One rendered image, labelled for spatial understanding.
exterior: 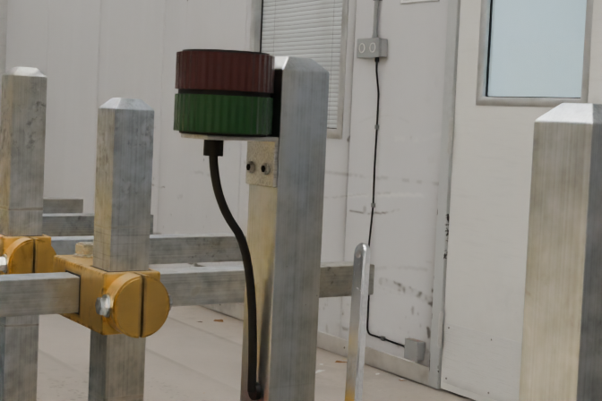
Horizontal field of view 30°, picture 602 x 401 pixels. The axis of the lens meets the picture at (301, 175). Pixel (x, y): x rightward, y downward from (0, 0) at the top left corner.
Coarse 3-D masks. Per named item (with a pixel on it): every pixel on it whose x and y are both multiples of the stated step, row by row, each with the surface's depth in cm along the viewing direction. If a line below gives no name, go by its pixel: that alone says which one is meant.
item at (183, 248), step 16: (64, 240) 119; (80, 240) 120; (160, 240) 125; (176, 240) 126; (192, 240) 127; (208, 240) 128; (224, 240) 129; (160, 256) 125; (176, 256) 126; (192, 256) 127; (208, 256) 128; (224, 256) 129; (240, 256) 131
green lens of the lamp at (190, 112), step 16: (176, 96) 67; (192, 96) 66; (208, 96) 65; (224, 96) 65; (240, 96) 65; (176, 112) 67; (192, 112) 66; (208, 112) 65; (224, 112) 65; (240, 112) 66; (256, 112) 66; (272, 112) 68; (176, 128) 67; (192, 128) 66; (208, 128) 65; (224, 128) 65; (240, 128) 66; (256, 128) 66
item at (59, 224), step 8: (48, 216) 144; (56, 216) 144; (64, 216) 145; (72, 216) 145; (80, 216) 146; (88, 216) 147; (152, 216) 152; (48, 224) 144; (56, 224) 144; (64, 224) 145; (72, 224) 146; (80, 224) 146; (88, 224) 147; (152, 224) 152; (48, 232) 144; (56, 232) 144; (64, 232) 145; (72, 232) 146; (80, 232) 146; (88, 232) 147; (152, 232) 152
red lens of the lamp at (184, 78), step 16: (176, 64) 67; (192, 64) 66; (208, 64) 65; (224, 64) 65; (240, 64) 65; (256, 64) 66; (272, 64) 67; (176, 80) 67; (192, 80) 66; (208, 80) 65; (224, 80) 65; (240, 80) 65; (256, 80) 66; (272, 80) 68
